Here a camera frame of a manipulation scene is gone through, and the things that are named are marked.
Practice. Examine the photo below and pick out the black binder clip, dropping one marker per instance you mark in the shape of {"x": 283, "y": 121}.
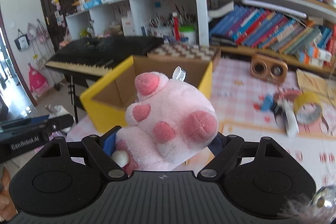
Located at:
{"x": 277, "y": 112}

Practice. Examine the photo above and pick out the dark brown door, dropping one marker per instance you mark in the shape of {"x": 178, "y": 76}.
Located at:
{"x": 57, "y": 3}

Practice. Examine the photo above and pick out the yellow cardboard box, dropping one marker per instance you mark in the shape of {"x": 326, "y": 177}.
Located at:
{"x": 105, "y": 113}

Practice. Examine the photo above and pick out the black keyboard stand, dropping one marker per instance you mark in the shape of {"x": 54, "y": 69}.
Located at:
{"x": 73, "y": 98}

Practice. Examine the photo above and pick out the white tub green lid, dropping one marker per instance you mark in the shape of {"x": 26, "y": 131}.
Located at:
{"x": 187, "y": 36}

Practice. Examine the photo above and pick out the white black tote bag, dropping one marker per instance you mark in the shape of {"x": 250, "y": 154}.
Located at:
{"x": 21, "y": 41}

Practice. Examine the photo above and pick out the person's left hand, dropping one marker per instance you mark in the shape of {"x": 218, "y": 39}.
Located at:
{"x": 4, "y": 195}

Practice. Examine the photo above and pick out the white brush cup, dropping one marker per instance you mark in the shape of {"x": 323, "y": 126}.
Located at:
{"x": 161, "y": 31}

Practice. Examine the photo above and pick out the white bookshelf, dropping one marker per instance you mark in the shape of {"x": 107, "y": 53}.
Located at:
{"x": 200, "y": 3}

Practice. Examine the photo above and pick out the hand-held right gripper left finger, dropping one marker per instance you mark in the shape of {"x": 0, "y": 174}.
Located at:
{"x": 110, "y": 142}

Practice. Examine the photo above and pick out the yellow tape roll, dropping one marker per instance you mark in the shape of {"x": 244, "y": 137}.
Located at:
{"x": 302, "y": 100}

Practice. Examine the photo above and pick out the white light bar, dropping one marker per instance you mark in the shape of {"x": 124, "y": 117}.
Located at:
{"x": 273, "y": 7}

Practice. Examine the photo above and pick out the wooden chess board box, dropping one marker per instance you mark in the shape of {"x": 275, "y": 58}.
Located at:
{"x": 183, "y": 52}

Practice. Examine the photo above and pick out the white red carton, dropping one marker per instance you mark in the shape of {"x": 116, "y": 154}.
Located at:
{"x": 126, "y": 24}

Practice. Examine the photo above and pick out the white glue tube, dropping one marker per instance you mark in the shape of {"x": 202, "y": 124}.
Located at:
{"x": 290, "y": 121}

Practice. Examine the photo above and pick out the black stapler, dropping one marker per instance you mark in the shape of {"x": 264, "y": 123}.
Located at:
{"x": 223, "y": 41}

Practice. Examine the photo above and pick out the black keyboard piano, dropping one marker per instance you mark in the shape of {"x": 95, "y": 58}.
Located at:
{"x": 105, "y": 48}

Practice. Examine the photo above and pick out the grey fur pompom charm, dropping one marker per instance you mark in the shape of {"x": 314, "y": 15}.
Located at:
{"x": 299, "y": 209}

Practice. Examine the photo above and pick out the blue tissue pack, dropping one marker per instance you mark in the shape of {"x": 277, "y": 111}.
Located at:
{"x": 90, "y": 4}

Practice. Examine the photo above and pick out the pink backpack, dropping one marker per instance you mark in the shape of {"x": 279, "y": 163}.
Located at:
{"x": 38, "y": 81}

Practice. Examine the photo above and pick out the white plastic bag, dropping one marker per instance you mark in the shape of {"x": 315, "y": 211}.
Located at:
{"x": 61, "y": 109}

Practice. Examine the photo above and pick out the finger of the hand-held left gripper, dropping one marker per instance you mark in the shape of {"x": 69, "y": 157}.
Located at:
{"x": 59, "y": 123}

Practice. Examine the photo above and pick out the orange white carton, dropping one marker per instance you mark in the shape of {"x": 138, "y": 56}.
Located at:
{"x": 321, "y": 54}
{"x": 308, "y": 60}

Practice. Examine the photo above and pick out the red tassel ornament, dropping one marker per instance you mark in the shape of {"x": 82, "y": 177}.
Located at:
{"x": 176, "y": 27}

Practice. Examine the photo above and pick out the kraft paper notebooks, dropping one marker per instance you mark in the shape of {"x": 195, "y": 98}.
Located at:
{"x": 312, "y": 82}

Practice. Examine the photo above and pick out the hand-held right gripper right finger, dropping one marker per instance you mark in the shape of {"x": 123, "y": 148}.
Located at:
{"x": 215, "y": 146}

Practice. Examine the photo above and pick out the brown retro radio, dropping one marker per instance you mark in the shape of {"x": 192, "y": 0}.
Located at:
{"x": 267, "y": 69}

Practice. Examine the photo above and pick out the blue plastic packet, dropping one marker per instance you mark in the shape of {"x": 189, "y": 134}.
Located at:
{"x": 267, "y": 103}

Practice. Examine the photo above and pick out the row of leaning books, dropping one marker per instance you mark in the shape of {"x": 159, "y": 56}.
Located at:
{"x": 262, "y": 27}

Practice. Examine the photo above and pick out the pink plush pig toy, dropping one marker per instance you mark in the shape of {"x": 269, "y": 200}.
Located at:
{"x": 170, "y": 113}

